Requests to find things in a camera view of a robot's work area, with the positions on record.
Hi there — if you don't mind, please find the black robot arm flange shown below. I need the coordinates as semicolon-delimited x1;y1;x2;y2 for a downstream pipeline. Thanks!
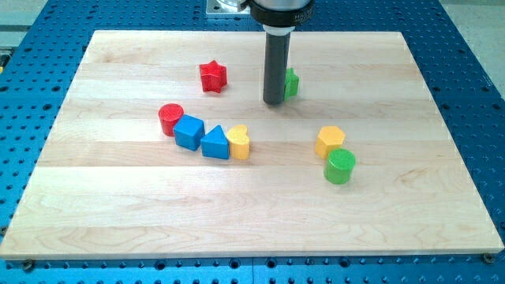
237;0;315;28

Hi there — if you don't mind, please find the yellow hexagon block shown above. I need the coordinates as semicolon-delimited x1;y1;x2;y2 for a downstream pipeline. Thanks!
314;126;346;159

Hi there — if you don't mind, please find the yellow heart block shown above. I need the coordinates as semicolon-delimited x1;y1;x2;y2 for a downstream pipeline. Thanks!
226;125;250;160

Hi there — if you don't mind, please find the blue triangle block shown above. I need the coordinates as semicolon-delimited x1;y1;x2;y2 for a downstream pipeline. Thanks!
200;125;230;159

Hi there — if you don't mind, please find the blue cube block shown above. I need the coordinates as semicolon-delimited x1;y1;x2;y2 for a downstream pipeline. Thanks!
174;114;205;151

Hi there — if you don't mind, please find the green star block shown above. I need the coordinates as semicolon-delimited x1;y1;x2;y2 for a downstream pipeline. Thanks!
284;68;299;101

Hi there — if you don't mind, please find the red star block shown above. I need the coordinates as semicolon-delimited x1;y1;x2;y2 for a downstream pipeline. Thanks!
199;60;227;93

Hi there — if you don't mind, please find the red cylinder block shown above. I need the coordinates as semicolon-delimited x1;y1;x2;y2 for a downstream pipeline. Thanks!
158;103;184;136

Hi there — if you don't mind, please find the light wooden board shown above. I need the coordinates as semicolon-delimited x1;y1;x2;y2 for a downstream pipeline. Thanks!
1;30;503;260

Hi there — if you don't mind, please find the green cylinder block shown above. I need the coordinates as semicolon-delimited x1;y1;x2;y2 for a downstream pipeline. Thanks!
324;148;356;185

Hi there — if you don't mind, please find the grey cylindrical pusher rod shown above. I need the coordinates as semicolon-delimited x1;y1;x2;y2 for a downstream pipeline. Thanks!
263;24;295;106

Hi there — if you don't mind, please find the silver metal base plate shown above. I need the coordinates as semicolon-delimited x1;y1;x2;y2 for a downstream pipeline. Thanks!
205;0;249;16

